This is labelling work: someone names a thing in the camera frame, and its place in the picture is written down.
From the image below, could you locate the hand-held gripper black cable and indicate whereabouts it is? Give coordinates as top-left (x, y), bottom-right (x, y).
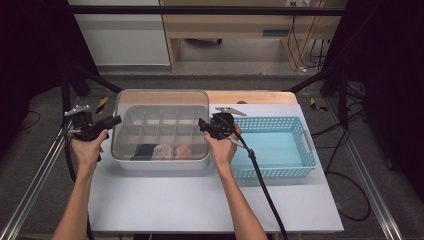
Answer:
top-left (62, 119), bottom-right (96, 240)
top-left (223, 118), bottom-right (289, 240)

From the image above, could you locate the white power strip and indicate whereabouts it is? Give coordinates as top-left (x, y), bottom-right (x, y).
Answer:
top-left (284, 0), bottom-right (313, 8)

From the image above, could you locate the black floor cable loop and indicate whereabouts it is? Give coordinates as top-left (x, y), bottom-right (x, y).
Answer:
top-left (324, 170), bottom-right (372, 222)

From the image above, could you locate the left hand-held gripper black cable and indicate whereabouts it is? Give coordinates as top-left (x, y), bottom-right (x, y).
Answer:
top-left (62, 119), bottom-right (96, 240)

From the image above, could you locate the white cabinet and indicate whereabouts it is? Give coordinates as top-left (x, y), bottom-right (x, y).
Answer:
top-left (68, 0), bottom-right (172, 67)

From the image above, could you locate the wooden desk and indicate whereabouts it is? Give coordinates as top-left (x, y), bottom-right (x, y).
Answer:
top-left (159, 0), bottom-right (348, 72)

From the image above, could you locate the aluminium floor rail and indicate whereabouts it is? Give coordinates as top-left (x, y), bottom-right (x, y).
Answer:
top-left (324, 98), bottom-right (406, 240)
top-left (0, 96), bottom-right (86, 240)

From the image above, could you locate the light wooden table board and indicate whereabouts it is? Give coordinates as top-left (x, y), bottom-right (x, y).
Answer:
top-left (118, 90), bottom-right (299, 105)

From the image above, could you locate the black frame strut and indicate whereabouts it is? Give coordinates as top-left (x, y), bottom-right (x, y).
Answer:
top-left (285, 64), bottom-right (350, 130)
top-left (60, 63), bottom-right (124, 128)

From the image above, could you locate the white compartment organizer box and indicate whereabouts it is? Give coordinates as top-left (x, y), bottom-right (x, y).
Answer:
top-left (112, 104), bottom-right (211, 172)

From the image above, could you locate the black curtain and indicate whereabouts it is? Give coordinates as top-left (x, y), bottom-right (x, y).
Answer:
top-left (0, 0), bottom-right (99, 161)
top-left (321, 0), bottom-right (424, 194)

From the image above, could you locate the black horizontal frame bar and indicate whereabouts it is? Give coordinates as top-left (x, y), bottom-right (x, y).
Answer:
top-left (68, 5), bottom-right (348, 16)

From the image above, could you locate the right hand-held gripper black cable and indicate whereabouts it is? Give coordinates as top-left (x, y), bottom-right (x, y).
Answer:
top-left (223, 118), bottom-right (289, 240)

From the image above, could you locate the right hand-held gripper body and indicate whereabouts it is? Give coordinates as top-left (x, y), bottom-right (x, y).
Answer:
top-left (208, 106), bottom-right (248, 140)

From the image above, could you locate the blue perforated plastic basket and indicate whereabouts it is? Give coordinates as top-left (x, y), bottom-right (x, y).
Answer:
top-left (229, 115), bottom-right (318, 181)

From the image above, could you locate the person's right hand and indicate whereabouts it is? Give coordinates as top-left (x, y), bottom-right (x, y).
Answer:
top-left (203, 123), bottom-right (242, 174)

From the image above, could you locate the person's left hand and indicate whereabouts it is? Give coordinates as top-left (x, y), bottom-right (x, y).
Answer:
top-left (68, 129), bottom-right (110, 173)

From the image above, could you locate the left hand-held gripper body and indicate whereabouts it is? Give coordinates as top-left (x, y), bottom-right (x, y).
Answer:
top-left (64, 104), bottom-right (109, 142)

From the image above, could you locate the grey desk label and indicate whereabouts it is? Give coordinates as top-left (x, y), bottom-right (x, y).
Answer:
top-left (262, 29), bottom-right (290, 38)

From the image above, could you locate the yellow and black tape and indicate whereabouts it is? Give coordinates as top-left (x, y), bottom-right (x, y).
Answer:
top-left (95, 96), bottom-right (110, 115)
top-left (309, 97), bottom-right (328, 113)

